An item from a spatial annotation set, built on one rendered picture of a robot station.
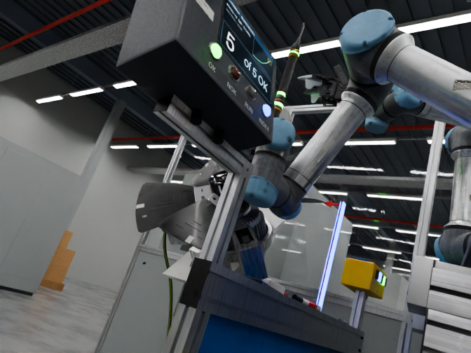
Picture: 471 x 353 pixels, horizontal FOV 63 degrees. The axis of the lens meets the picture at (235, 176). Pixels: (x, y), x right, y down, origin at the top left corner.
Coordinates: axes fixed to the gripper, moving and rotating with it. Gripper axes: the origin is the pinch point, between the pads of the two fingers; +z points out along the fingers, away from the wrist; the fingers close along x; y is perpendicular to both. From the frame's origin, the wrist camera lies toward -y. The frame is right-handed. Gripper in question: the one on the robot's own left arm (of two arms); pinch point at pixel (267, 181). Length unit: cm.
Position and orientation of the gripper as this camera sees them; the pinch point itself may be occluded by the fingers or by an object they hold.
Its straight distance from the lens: 117.6
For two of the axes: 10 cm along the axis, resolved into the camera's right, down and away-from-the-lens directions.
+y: -9.8, -2.1, 0.1
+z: -0.5, 3.1, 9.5
